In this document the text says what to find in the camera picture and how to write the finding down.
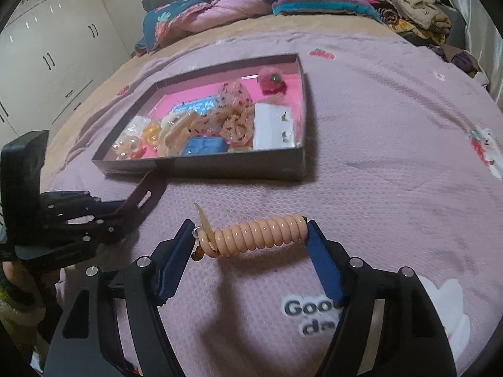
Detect maroon banana hair clip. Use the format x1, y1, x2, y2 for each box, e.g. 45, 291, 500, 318
117, 170, 167, 232

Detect pearl bow hair clip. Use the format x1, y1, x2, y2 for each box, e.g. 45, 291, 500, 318
112, 135, 146, 160

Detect yellow earrings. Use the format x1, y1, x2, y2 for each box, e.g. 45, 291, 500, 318
141, 121, 162, 146

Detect small blue box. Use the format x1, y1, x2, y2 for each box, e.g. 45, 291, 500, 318
182, 137, 229, 156

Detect cream hair claw clip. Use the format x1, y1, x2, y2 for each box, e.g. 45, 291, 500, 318
157, 112, 200, 157

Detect white earring card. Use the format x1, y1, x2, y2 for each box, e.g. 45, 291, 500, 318
252, 102, 295, 151

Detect pink fuzzy strawberry clip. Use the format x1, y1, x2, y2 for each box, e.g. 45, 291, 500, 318
257, 66, 287, 95

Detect green fuzzy sleeve forearm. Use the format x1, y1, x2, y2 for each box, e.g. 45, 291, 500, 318
1, 271, 61, 369

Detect person's left hand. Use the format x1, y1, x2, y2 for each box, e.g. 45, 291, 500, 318
1, 261, 61, 307

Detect tan bed sheet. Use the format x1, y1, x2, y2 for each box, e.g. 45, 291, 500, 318
41, 14, 401, 191

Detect white wardrobe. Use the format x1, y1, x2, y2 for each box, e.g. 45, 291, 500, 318
1, 0, 129, 144

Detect pink book in tray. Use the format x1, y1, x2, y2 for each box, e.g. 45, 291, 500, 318
137, 72, 304, 159

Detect shallow grey cardboard tray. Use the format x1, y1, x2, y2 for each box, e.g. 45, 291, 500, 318
91, 52, 309, 183

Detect navy pink floral quilt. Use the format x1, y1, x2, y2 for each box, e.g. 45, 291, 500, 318
135, 0, 277, 57

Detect striped purple teal blanket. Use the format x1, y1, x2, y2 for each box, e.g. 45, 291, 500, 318
272, 0, 383, 24

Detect white satin curtain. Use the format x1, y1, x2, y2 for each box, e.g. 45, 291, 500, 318
453, 0, 503, 109

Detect pile of clothes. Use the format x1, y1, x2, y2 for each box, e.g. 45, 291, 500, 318
367, 0, 489, 86

